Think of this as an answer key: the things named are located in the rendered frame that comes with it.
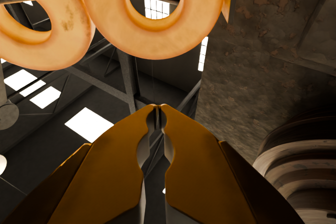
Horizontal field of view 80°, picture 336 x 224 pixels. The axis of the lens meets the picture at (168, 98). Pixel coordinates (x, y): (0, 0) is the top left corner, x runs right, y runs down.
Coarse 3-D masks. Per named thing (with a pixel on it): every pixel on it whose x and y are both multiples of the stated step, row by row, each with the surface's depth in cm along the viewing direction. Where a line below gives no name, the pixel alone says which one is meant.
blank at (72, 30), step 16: (48, 0) 21; (64, 0) 22; (80, 0) 22; (0, 16) 24; (64, 16) 23; (80, 16) 23; (0, 32) 24; (16, 32) 25; (32, 32) 27; (48, 32) 26; (64, 32) 24; (80, 32) 24; (0, 48) 25; (16, 48) 26; (32, 48) 26; (48, 48) 26; (64, 48) 26; (80, 48) 26; (16, 64) 27; (32, 64) 27; (48, 64) 27; (64, 64) 28
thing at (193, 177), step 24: (168, 120) 11; (192, 120) 11; (168, 144) 10; (192, 144) 9; (216, 144) 9; (168, 168) 8; (192, 168) 8; (216, 168) 8; (168, 192) 7; (192, 192) 7; (216, 192) 7; (240, 192) 7; (168, 216) 7; (192, 216) 6; (216, 216) 6; (240, 216) 6
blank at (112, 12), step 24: (96, 0) 22; (120, 0) 22; (192, 0) 22; (216, 0) 22; (96, 24) 24; (120, 24) 24; (144, 24) 25; (168, 24) 24; (192, 24) 24; (120, 48) 26; (144, 48) 26; (168, 48) 26
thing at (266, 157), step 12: (288, 132) 47; (300, 132) 44; (312, 132) 42; (324, 132) 40; (276, 144) 46; (288, 144) 43; (300, 144) 42; (312, 144) 40; (324, 144) 38; (264, 156) 50; (276, 156) 48; (288, 156) 45; (264, 168) 53
